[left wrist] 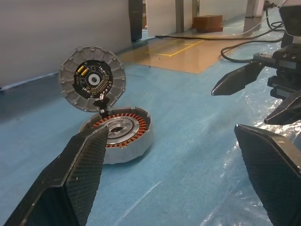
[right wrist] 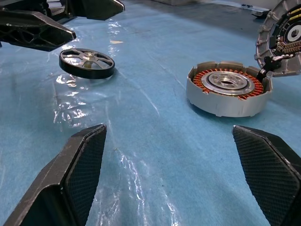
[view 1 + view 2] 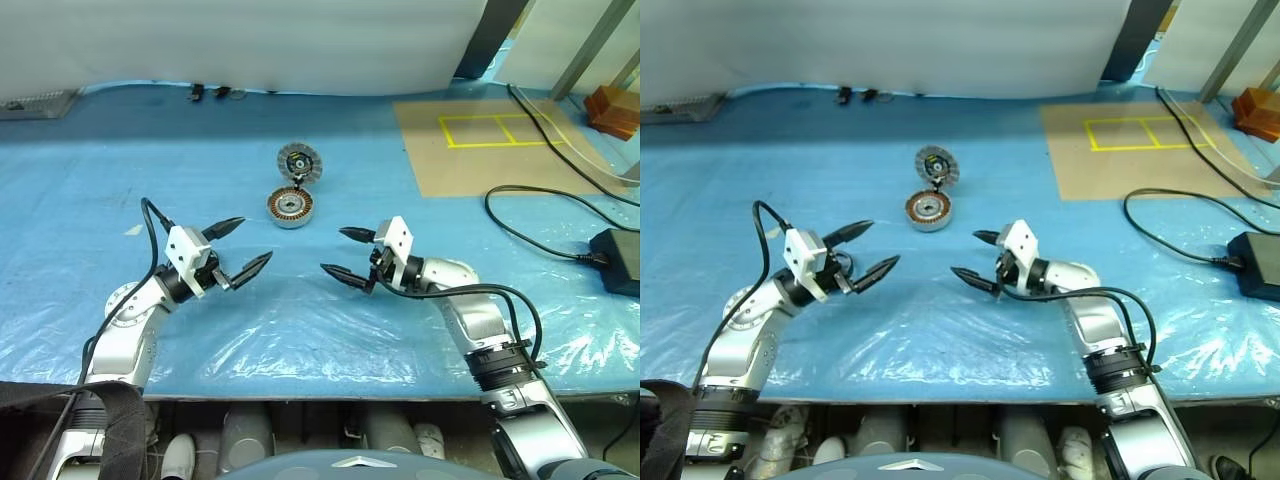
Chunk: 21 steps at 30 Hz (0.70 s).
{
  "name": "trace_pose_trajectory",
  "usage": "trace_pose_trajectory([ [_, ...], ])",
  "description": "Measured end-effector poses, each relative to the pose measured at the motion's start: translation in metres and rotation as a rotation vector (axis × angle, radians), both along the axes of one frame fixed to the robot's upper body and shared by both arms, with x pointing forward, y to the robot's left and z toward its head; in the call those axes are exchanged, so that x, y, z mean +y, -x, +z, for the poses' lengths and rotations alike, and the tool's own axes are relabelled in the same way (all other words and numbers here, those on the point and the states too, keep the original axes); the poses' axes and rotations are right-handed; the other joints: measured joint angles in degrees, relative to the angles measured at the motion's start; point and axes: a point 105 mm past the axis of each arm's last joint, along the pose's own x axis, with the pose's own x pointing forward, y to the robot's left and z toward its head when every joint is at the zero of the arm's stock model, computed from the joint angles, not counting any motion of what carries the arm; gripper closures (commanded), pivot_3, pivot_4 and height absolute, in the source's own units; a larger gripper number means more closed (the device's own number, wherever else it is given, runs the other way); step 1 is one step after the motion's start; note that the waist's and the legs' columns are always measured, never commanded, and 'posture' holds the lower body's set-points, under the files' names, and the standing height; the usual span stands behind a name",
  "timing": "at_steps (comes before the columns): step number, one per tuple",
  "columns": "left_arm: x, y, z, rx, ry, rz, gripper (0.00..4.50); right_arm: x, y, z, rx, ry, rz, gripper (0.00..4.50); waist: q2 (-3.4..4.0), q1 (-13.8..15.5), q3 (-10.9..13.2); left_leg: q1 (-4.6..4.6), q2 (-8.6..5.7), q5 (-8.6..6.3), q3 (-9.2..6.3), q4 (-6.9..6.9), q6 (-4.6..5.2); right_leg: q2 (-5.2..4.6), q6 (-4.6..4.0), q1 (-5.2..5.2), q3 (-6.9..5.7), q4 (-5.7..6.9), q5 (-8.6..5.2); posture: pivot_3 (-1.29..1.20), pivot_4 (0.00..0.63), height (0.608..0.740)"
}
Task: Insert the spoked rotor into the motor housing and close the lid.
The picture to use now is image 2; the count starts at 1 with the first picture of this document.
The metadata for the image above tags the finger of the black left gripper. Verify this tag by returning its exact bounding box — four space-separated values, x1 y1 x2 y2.
0 8 77 52
67 0 126 21

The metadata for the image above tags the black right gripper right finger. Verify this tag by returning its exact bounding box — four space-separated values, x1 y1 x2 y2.
232 125 301 226

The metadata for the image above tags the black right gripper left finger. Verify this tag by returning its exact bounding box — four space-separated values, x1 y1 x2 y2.
3 124 108 226

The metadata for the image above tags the black spoked rotor wheel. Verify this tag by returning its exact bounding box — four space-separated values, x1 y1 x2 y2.
58 48 116 80

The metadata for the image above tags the silver motor stator housing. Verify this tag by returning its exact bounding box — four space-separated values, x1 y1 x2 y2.
186 60 273 118

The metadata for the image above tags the silver motor cover with circuit board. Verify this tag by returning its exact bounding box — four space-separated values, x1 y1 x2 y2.
253 0 301 80

